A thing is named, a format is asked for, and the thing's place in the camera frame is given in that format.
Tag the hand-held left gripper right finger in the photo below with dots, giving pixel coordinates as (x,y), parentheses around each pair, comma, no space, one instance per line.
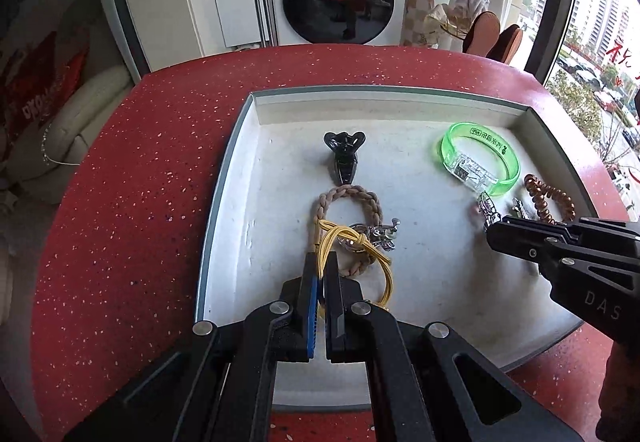
(334,322)

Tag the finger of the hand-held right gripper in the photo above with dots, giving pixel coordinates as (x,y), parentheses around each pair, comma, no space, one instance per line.
(600,231)
(525,244)

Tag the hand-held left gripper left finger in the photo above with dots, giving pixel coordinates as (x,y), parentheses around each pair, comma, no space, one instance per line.
(312,317)

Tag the silver flower brooch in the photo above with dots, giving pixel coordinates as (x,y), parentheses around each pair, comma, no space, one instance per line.
(487,209)

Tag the green translucent bangle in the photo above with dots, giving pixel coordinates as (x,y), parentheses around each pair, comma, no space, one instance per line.
(495,184)

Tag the grey shallow tray box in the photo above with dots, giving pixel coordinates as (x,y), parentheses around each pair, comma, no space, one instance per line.
(435,282)

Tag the silver pendant brooch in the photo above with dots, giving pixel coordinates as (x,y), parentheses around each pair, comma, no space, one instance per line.
(385,234)

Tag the black hair claw clip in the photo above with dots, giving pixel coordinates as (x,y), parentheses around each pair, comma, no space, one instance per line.
(344,157)

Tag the person's right forearm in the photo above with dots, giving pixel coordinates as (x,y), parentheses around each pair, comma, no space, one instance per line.
(622,392)

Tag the white cloth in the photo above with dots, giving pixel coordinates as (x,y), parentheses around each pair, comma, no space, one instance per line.
(472,2)

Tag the cream sofa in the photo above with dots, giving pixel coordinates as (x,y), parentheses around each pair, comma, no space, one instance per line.
(75,122)

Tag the red printed cushion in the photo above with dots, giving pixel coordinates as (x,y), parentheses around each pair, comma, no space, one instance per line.
(45,87)

